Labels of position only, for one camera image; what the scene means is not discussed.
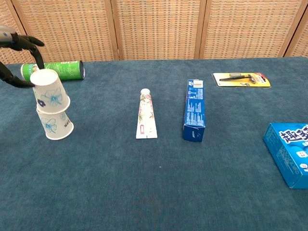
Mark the blue tablecloth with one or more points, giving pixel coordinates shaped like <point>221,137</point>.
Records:
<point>149,183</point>

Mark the dark blue toothpaste box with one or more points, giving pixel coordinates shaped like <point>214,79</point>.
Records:
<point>195,110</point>

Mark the black razor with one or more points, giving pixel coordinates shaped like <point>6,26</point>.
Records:
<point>235,78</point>

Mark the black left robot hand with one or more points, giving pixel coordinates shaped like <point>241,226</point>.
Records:
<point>19,42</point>

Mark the woven wooden screen panel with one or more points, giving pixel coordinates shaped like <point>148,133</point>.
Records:
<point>300,43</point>
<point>250,29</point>
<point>69,29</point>
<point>158,29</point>
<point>14,56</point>

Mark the light blue cookie box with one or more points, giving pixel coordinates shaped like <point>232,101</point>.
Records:
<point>288,154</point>

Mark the yellow razor blister pack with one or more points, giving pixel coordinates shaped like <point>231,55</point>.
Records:
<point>261,83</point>

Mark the white floral cream tube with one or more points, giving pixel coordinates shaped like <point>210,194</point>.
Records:
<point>145,115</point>

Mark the white paper cup blue flower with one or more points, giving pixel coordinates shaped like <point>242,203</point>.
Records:
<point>51,96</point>
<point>56,126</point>

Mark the green cylindrical snack can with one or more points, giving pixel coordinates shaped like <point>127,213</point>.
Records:
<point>69,69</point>

